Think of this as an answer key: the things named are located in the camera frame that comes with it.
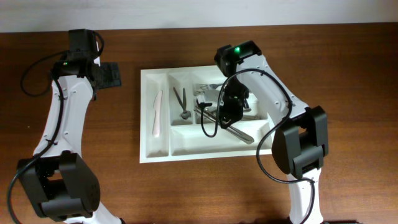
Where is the steel tablespoon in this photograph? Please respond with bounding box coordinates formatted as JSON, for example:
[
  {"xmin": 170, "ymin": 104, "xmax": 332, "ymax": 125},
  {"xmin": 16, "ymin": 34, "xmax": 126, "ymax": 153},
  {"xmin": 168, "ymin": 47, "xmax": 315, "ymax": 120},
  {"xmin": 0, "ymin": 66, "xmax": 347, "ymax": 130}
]
[
  {"xmin": 205, "ymin": 106, "xmax": 251, "ymax": 114},
  {"xmin": 243, "ymin": 114, "xmax": 266, "ymax": 120}
]

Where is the steel fork curved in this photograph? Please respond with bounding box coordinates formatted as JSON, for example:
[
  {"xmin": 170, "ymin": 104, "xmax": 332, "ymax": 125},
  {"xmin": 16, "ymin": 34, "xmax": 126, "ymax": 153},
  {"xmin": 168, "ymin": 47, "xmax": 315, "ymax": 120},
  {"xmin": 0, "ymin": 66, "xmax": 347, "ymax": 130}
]
[{"xmin": 197, "ymin": 83, "xmax": 223, "ymax": 90}]

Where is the steel fork straight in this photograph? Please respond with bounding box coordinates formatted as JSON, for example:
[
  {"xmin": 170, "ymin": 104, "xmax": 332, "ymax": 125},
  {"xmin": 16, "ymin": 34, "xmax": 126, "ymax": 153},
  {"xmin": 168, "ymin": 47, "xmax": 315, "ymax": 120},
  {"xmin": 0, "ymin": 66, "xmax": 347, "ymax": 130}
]
[{"xmin": 195, "ymin": 89, "xmax": 220, "ymax": 95}]

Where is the small teaspoon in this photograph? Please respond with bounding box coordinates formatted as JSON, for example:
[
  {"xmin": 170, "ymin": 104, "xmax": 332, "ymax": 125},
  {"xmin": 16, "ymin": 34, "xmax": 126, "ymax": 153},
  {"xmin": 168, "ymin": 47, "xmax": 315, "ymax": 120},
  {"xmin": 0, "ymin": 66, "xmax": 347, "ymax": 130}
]
[
  {"xmin": 173, "ymin": 87, "xmax": 183, "ymax": 110},
  {"xmin": 181, "ymin": 88, "xmax": 191, "ymax": 119}
]

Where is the white plastic knife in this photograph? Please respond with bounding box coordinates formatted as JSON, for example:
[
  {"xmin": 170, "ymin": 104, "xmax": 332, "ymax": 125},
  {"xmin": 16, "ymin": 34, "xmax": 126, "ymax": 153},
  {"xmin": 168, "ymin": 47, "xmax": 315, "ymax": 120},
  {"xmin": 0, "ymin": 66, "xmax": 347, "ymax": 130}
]
[{"xmin": 152, "ymin": 90, "xmax": 163, "ymax": 138}]

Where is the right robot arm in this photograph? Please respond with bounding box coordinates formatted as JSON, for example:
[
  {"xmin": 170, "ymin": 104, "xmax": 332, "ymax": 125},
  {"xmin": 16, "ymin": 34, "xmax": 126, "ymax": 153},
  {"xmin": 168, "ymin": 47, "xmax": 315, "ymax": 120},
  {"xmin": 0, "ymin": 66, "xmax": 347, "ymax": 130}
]
[{"xmin": 214, "ymin": 40, "xmax": 328, "ymax": 223}]

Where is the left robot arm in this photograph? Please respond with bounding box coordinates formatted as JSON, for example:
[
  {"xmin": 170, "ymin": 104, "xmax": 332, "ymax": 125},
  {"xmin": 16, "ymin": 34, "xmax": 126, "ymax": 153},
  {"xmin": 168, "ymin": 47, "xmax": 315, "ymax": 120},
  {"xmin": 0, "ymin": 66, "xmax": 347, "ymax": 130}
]
[{"xmin": 9, "ymin": 29, "xmax": 123, "ymax": 223}]

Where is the white cutlery tray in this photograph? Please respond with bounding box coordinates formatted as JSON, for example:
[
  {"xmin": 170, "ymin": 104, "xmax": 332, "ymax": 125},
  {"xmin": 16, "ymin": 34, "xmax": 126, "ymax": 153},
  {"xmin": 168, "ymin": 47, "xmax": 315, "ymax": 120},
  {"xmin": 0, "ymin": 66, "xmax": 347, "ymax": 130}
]
[{"xmin": 140, "ymin": 66, "xmax": 274, "ymax": 163}]

